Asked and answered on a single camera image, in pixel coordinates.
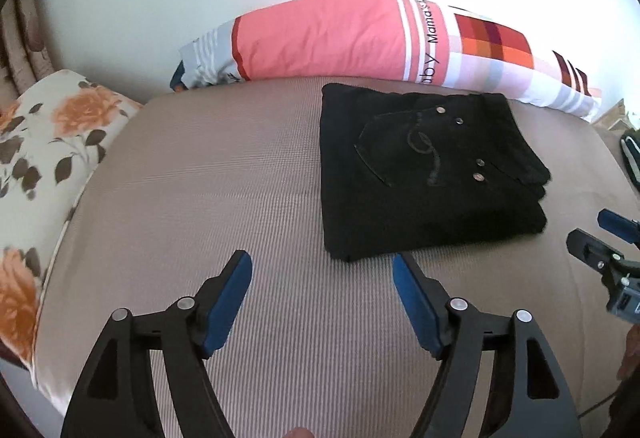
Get pink checked long pillow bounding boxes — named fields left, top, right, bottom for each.
left=169, top=0, right=605, bottom=123

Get brown patterned curtain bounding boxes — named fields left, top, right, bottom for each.
left=0, top=0, right=56, bottom=106

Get floral orange rose pillow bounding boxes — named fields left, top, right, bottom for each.
left=0, top=69, right=143, bottom=414

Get black pants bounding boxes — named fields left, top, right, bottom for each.
left=319, top=83, right=552, bottom=263

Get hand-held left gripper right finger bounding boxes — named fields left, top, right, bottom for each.
left=392, top=252, right=583, bottom=438

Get person's right hand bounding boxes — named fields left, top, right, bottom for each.
left=616, top=322, right=640, bottom=381

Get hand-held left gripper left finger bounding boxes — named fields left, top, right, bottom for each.
left=60, top=249, right=253, bottom=438

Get black white object at edge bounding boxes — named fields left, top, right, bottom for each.
left=620, top=128, right=640, bottom=191

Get black cable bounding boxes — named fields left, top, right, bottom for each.
left=577, top=388, right=626, bottom=419

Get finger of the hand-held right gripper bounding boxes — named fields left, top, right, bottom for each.
left=597, top=209, right=640, bottom=246
left=566, top=228, right=629, bottom=277

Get beige ribbed blanket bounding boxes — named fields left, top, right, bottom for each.
left=32, top=76, right=640, bottom=438

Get tan pleated cloth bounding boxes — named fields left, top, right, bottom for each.
left=597, top=99, right=628, bottom=131

